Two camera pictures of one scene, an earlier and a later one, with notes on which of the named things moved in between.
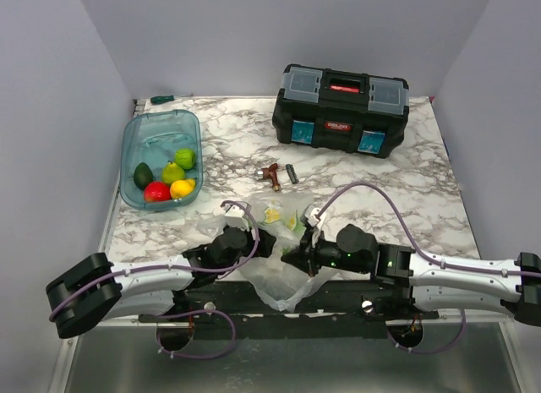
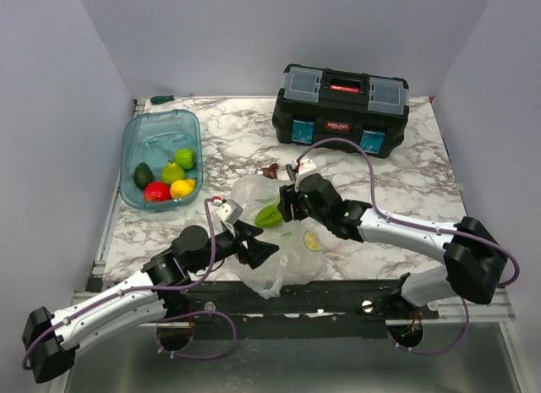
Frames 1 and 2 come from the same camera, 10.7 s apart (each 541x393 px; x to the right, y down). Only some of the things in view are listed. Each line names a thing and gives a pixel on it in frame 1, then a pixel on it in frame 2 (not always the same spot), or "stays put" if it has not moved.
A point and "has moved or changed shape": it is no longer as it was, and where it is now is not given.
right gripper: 300,259 -> 288,196
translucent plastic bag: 279,215 has moved or changed shape
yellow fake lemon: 182,188 stays put
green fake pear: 172,172 stays put
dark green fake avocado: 142,175 stays put
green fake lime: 186,157 stays put
